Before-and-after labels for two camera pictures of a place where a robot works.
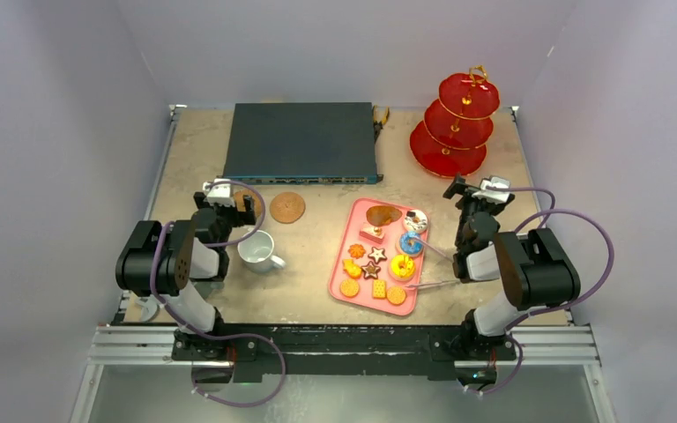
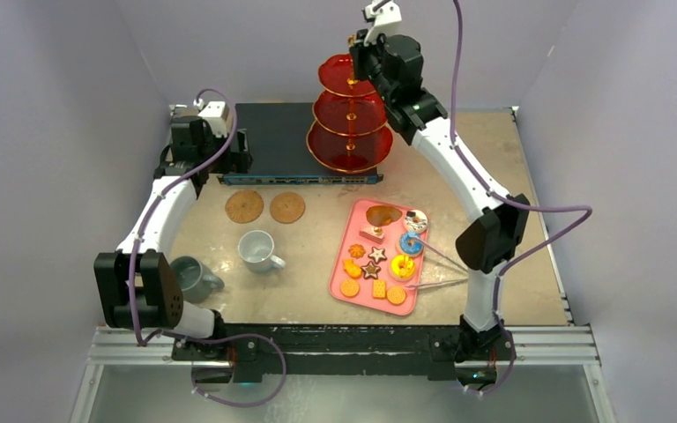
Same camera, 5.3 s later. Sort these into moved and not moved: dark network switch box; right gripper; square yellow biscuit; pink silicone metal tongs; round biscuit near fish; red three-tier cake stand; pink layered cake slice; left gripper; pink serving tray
Moved: right gripper; left gripper; red three-tier cake stand
Not moved: square yellow biscuit; pink layered cake slice; pink silicone metal tongs; dark network switch box; pink serving tray; round biscuit near fish
